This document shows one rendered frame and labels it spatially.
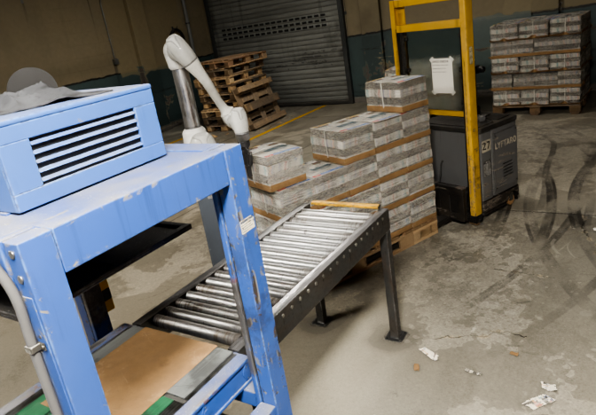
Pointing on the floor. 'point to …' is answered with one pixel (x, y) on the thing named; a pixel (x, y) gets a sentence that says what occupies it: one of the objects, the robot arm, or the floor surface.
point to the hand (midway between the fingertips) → (249, 170)
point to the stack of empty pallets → (223, 81)
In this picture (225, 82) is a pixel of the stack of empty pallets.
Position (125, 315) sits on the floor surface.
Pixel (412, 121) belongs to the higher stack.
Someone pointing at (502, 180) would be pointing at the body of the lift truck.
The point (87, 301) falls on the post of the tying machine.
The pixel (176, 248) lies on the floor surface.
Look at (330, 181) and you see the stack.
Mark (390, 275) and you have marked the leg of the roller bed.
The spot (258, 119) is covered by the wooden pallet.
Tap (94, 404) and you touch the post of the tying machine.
